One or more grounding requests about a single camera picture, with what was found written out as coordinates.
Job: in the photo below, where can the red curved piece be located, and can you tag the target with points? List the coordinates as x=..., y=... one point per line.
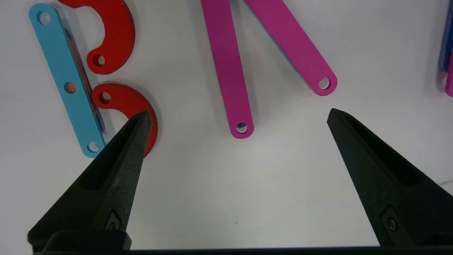
x=120, y=32
x=124, y=101

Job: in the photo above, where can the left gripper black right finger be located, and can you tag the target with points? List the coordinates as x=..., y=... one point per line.
x=400, y=198

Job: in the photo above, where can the blue flat bar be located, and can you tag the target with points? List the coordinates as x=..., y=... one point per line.
x=60, y=60

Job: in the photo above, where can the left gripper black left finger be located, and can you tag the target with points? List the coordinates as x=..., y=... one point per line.
x=106, y=184

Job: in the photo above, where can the pink bar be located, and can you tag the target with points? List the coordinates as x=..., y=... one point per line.
x=226, y=63
x=450, y=85
x=290, y=39

